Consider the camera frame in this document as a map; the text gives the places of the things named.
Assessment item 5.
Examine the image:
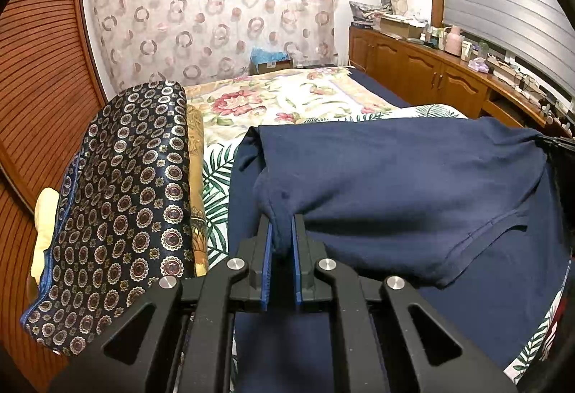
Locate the dark medallion-patterned pillow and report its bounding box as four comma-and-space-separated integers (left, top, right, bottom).
20, 81, 196, 358

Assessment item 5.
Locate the yellow cloth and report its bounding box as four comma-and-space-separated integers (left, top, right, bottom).
31, 187, 61, 278

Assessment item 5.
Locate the gold folded blanket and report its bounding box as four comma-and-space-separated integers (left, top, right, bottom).
185, 103, 210, 277

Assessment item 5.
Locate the cardboard box with blue bag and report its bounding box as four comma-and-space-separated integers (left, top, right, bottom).
249, 46, 294, 76

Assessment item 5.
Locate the patterned folded cloth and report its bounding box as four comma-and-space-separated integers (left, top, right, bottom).
349, 0, 392, 23

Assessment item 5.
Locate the wooden cabinet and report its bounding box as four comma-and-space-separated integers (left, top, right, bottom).
348, 25, 575, 138

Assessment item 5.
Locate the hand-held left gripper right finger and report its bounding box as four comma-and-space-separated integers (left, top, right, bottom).
291, 213, 518, 393

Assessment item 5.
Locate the navy bed sheet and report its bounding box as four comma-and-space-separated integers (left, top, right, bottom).
348, 67, 414, 110

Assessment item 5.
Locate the wooden slatted wardrobe door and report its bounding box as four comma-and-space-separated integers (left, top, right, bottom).
0, 0, 118, 391

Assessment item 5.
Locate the circle-patterned sheer curtain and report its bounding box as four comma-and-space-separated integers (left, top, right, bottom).
87, 0, 345, 93

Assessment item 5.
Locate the pink jug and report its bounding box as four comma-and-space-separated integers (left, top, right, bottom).
442, 25, 464, 57

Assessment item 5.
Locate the navy blue t-shirt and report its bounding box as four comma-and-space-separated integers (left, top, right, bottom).
227, 116, 575, 393

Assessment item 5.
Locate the leaf print sheet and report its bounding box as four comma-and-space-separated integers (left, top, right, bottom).
201, 103, 575, 381

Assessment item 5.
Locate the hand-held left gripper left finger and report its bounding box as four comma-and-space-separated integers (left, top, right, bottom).
47, 213, 275, 393

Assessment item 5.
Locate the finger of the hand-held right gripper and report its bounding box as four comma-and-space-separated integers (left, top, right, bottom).
537, 134, 575, 241

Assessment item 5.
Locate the flat cardboard box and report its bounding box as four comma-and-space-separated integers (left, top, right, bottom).
379, 14, 424, 40

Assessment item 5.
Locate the floral bedspread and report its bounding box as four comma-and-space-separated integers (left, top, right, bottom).
184, 65, 401, 147

